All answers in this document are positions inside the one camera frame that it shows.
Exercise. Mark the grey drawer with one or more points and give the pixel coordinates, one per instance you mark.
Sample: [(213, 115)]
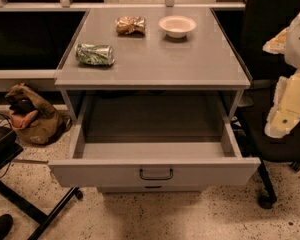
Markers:
[(145, 140), (143, 189)]

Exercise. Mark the crushed green soda can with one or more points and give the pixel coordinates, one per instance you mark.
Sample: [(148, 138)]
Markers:
[(96, 55)]

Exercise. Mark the grey drawer cabinet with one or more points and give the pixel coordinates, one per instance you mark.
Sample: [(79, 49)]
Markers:
[(204, 60)]

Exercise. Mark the grey top drawer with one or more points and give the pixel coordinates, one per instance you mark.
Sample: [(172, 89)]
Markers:
[(145, 140)]

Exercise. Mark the crumpled golden snack bag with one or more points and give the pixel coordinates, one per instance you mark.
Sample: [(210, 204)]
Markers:
[(127, 25)]

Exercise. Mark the brown canvas bag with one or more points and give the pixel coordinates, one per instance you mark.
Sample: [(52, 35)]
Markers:
[(42, 126)]

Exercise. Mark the black office chair right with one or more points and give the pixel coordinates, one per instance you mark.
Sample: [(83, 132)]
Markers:
[(262, 20)]

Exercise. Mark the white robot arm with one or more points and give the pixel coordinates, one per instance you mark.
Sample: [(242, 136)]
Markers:
[(287, 42)]

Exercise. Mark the grey lower drawer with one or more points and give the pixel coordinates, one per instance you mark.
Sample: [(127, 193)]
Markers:
[(143, 189)]

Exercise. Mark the white paper bowl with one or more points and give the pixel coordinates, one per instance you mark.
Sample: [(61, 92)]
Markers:
[(177, 26)]

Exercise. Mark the black shoe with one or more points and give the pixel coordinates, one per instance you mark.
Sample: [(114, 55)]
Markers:
[(6, 223)]

